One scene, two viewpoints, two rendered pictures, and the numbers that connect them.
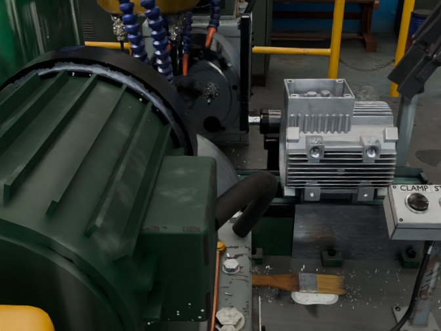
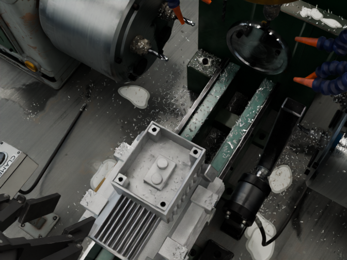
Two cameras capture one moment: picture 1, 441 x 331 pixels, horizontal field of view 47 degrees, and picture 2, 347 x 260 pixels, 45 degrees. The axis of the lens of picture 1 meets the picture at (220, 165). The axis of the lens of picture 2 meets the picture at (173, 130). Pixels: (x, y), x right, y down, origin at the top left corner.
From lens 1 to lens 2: 113 cm
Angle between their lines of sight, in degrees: 76
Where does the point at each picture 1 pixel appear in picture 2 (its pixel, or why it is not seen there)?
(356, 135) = (111, 197)
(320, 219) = not seen: hidden behind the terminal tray
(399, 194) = (12, 152)
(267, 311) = (112, 136)
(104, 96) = not seen: outside the picture
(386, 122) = (98, 230)
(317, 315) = (88, 164)
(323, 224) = not seen: hidden behind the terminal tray
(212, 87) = (316, 133)
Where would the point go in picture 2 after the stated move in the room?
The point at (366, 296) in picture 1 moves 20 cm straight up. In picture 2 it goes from (80, 209) to (54, 183)
